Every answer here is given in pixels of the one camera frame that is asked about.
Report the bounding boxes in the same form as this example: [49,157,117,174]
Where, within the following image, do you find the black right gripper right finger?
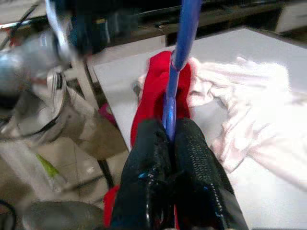
[174,117,250,230]

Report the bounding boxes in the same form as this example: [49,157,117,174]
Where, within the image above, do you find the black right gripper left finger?
[111,118,175,230]

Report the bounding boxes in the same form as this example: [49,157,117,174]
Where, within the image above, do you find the red garment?
[103,50,195,228]

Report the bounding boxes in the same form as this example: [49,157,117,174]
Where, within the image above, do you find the purple clothes hanger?
[162,0,203,142]

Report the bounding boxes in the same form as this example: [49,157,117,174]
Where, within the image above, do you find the white garment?
[138,56,307,192]

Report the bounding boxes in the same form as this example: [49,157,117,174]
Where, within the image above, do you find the black metal table frame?
[83,59,115,191]

